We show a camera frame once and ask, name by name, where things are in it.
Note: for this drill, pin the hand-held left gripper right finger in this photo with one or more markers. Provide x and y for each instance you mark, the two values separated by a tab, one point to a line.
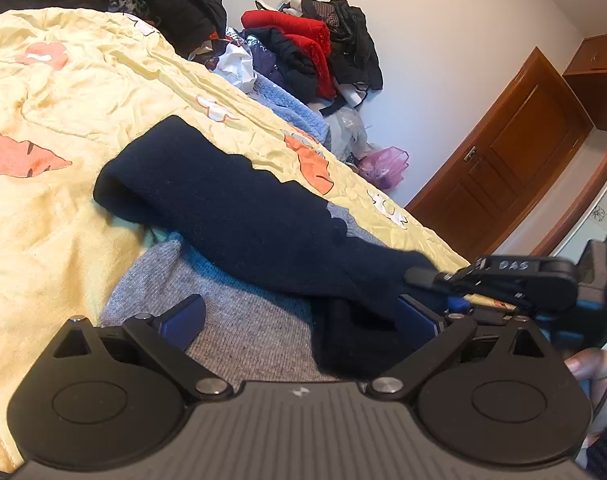
416	323

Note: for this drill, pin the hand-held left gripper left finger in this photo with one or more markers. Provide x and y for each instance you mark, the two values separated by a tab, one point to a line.
183	321

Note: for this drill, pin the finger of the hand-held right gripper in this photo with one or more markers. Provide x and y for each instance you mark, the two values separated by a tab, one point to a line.
536	275

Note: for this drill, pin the grey knit garment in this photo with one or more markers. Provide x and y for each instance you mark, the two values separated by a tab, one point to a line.
243	330

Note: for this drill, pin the navy knit garment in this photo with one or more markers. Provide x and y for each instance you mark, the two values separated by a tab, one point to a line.
243	215

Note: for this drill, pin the person's right hand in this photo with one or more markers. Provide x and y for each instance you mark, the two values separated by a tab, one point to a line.
596	367

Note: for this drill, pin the wooden door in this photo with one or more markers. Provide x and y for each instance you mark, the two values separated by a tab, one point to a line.
503	160

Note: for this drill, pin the pink plastic bag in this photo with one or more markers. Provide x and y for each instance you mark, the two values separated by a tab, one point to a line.
383	166

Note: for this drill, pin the wooden cabinet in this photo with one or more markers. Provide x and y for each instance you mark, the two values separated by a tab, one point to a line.
596	80

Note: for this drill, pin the clear plastic bag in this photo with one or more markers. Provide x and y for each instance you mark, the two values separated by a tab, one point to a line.
347	130

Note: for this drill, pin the yellow floral bed sheet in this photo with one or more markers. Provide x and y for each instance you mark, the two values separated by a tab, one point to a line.
53	160

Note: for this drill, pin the light blue fleece blanket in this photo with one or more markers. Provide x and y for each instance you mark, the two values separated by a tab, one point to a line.
293	110

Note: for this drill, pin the white plastic bag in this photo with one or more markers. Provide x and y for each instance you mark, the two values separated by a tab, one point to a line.
236	65

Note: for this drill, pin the dark navy jacket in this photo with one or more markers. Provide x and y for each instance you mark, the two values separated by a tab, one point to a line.
288	60

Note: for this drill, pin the black patterned garment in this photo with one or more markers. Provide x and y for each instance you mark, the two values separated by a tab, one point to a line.
351	40

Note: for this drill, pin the red garment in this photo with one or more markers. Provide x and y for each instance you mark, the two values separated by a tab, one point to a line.
303	40

